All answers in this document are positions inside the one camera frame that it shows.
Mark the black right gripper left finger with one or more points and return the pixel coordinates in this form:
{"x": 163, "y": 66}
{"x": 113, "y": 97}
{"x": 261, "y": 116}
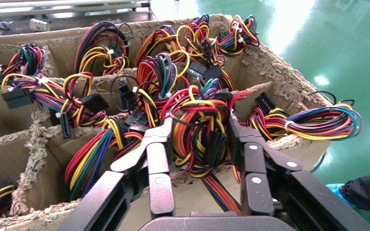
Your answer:
{"x": 158, "y": 159}

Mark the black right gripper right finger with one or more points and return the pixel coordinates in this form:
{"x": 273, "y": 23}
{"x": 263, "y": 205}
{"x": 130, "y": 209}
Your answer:
{"x": 253, "y": 159}

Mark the brown cardboard divider box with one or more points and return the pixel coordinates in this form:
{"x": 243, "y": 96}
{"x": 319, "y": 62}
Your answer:
{"x": 268, "y": 73}

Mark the blue shoe cover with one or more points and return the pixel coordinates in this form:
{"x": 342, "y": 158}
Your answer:
{"x": 338, "y": 191}

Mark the person in black clothes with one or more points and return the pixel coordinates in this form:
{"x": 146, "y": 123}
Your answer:
{"x": 367, "y": 191}

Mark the white paper cup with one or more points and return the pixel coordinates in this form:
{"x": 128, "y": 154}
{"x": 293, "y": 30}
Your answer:
{"x": 39, "y": 25}

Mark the white and blue bottle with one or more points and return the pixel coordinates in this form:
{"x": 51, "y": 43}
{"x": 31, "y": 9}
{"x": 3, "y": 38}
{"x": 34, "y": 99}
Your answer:
{"x": 0, "y": 25}

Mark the grey metal frame rail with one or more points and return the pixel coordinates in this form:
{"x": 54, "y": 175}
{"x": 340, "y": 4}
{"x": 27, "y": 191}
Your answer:
{"x": 44, "y": 4}

